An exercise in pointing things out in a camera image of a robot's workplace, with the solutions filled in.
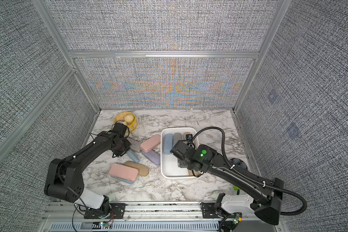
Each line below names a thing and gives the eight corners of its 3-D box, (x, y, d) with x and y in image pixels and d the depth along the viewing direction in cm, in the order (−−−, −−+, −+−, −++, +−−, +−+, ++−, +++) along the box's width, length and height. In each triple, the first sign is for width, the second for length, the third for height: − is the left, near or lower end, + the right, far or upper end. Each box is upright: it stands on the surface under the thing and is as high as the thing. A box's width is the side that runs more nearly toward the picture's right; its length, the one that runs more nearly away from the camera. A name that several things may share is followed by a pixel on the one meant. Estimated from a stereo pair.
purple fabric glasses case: (142, 154, 95) (141, 152, 92) (149, 148, 98) (148, 145, 95) (157, 166, 90) (156, 164, 87) (163, 159, 93) (163, 157, 90)
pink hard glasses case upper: (140, 150, 98) (138, 145, 93) (156, 136, 104) (155, 132, 100) (146, 156, 95) (145, 152, 90) (162, 141, 102) (162, 137, 97)
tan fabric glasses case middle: (126, 166, 91) (124, 163, 87) (132, 160, 94) (130, 156, 90) (144, 178, 86) (143, 175, 82) (149, 171, 89) (148, 168, 85)
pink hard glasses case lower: (110, 175, 86) (107, 172, 82) (116, 165, 90) (113, 161, 86) (136, 183, 84) (134, 180, 79) (140, 172, 88) (138, 169, 83)
